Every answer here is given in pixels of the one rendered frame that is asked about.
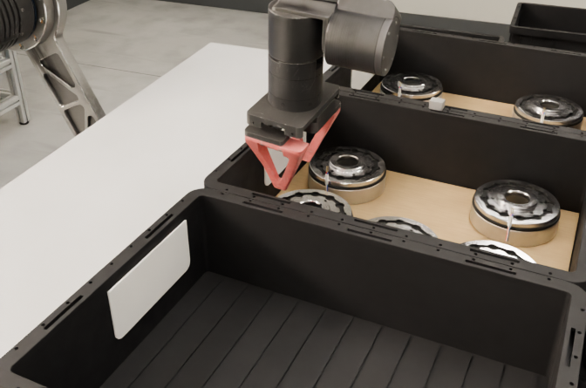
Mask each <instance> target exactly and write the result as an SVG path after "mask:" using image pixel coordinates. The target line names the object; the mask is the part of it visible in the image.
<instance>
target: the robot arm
mask: <svg viewBox="0 0 586 388"><path fill-rule="evenodd" d="M400 22H401V15H400V13H399V11H398V9H397V8H396V6H395V5H394V3H393V2H392V1H390V0H273V1H271V2H270V3H269V6H268V92H267V93H266V94H265V95H264V96H263V97H262V98H260V99H259V100H258V101H257V102H256V103H255V104H254V105H253V106H251V107H250V108H249V109H248V110H247V123H248V124H249V125H248V126H247V127H246V128H245V141H246V143H247V144H248V145H249V147H250V148H251V150H252V151H253V152H254V154H255V155H256V157H257V158H258V159H259V161H261V163H262V165H263V166H264V168H265V170H266V172H267V174H268V176H269V178H270V180H271V182H272V184H273V186H274V187H275V188H278V189H281V190H283V191H285V190H287V188H288V186H289V184H290V182H291V181H292V179H293V177H294V175H295V173H296V170H297V169H298V167H299V165H300V163H301V161H302V160H304V161H307V162H310V161H311V159H312V158H313V156H314V154H315V152H316V151H317V149H318V147H319V146H320V144H321V142H322V140H323V139H324V136H325V135H326V133H327V132H328V131H329V129H330V127H331V125H332V124H333V122H334V120H335V119H336V117H337V116H338V114H339V112H340V106H341V101H340V100H338V99H335V97H336V98H339V89H340V86H339V85H335V84H332V83H328V82H324V81H323V67H324V59H325V62H326V64H327V65H335V66H338V67H343V68H347V69H352V70H355V71H363V72H367V73H371V74H376V75H380V76H385V75H386V74H387V73H388V71H389V70H390V68H391V66H392V61H393V59H394V56H395V52H396V49H397V44H398V39H399V26H400ZM272 126H276V127H280V128H282V129H284V131H282V130H279V129H275V128H273V127H272ZM303 132H307V133H315V136H314V138H313V140H312V141H311V143H310V145H309V143H306V142H303ZM290 137H291V138H290ZM267 147H268V148H271V149H274V150H277V151H280V152H283V156H284V157H287V158H288V159H289V162H288V164H287V166H286V169H285V172H284V174H283V177H282V178H280V177H279V175H278V173H277V171H276V168H275V165H274V163H273V160H272V159H271V156H270V154H269V150H268V148H267Z"/></svg>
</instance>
